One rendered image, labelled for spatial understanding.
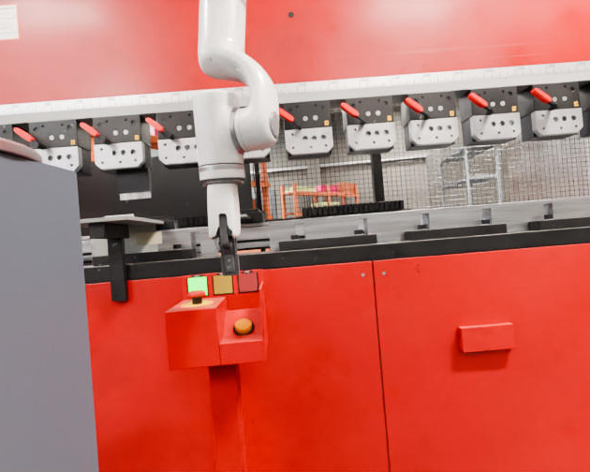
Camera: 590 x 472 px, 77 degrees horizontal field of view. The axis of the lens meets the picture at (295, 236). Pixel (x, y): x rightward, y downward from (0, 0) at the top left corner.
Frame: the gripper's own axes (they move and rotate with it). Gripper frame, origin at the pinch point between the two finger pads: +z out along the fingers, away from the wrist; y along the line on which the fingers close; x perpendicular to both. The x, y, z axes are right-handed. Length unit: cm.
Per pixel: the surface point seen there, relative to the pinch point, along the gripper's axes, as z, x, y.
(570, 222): 1, 99, -39
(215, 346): 17.4, -5.1, -4.6
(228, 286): 8.2, -3.8, -20.6
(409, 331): 28, 45, -32
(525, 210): -3, 89, -45
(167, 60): -59, -21, -52
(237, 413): 34.0, -2.5, -8.2
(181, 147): -31, -19, -49
